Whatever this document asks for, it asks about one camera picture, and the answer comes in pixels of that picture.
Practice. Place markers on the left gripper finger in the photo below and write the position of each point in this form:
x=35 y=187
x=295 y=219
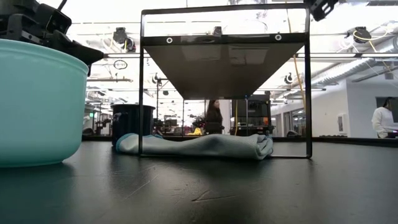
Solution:
x=77 y=51

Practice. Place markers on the dark blue plastic cup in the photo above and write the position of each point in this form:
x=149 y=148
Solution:
x=132 y=121

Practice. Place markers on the black metal frame shelf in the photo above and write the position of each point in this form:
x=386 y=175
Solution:
x=224 y=71

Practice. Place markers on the black background robot arm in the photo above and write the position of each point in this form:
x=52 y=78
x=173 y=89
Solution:
x=198 y=121

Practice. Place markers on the large teal plastic bowl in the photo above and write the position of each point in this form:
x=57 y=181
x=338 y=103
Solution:
x=37 y=109

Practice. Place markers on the black ceiling hook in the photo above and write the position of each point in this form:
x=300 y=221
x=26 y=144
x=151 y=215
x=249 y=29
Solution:
x=288 y=78

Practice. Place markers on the black background pole stand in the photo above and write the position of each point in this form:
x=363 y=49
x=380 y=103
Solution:
x=157 y=99

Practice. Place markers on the black equipment cabinet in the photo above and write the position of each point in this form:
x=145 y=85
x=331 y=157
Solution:
x=255 y=109

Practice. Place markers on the person in white top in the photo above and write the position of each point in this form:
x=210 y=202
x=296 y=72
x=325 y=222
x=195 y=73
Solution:
x=382 y=121

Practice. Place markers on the yellow background object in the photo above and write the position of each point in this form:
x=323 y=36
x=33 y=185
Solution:
x=196 y=132

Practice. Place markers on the person in dark top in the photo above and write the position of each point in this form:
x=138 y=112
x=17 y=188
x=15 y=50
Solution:
x=214 y=118

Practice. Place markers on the folded grey teal-edged cloth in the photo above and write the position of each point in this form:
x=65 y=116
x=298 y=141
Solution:
x=202 y=146

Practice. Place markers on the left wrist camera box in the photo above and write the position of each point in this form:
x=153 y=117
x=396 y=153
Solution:
x=59 y=21

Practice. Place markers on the white wall box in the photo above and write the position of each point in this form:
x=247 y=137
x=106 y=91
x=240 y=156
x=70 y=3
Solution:
x=342 y=124

